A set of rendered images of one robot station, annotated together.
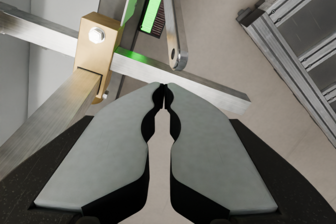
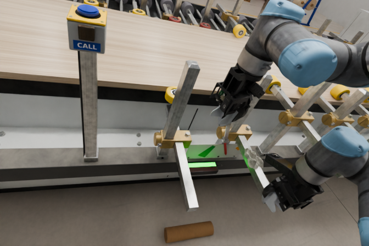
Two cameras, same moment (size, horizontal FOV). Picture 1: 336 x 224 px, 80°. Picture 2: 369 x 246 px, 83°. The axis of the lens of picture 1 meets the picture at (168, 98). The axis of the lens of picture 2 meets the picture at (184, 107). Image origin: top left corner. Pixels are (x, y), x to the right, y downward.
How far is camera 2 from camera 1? 0.64 m
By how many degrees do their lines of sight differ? 75
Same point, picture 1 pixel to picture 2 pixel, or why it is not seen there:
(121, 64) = (179, 145)
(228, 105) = (190, 196)
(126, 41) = (170, 159)
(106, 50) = (183, 138)
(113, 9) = not seen: hidden behind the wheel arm
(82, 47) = (180, 132)
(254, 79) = not seen: outside the picture
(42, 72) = (120, 134)
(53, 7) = not seen: hidden behind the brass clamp
